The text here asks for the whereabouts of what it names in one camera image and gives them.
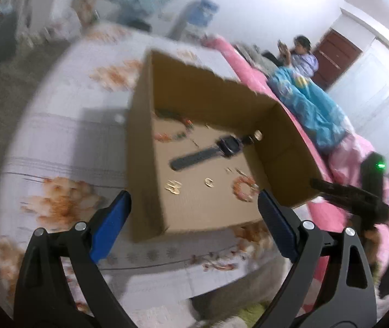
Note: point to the blue blanket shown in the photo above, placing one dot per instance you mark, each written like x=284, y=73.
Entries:
x=310, y=109

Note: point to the blue water jug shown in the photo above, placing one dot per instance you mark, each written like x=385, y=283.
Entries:
x=204, y=12

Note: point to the green fluffy cloth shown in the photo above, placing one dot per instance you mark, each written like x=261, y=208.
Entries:
x=254, y=314

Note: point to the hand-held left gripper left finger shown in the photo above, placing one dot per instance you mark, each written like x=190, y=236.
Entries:
x=110, y=225

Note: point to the pink quilt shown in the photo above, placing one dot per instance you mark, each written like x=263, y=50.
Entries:
x=348, y=157

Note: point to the brown door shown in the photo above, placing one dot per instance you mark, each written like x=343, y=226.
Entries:
x=338, y=58

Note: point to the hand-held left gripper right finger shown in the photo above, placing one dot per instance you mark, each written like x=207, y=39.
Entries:
x=279, y=227

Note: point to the brown cardboard box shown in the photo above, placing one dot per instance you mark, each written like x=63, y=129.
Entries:
x=208, y=205

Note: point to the pink floral blanket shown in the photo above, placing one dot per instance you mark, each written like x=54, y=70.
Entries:
x=324, y=218

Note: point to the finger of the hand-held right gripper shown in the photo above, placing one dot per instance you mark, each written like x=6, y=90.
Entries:
x=338, y=191

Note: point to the single gold earring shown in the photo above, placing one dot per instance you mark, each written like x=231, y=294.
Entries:
x=209, y=182

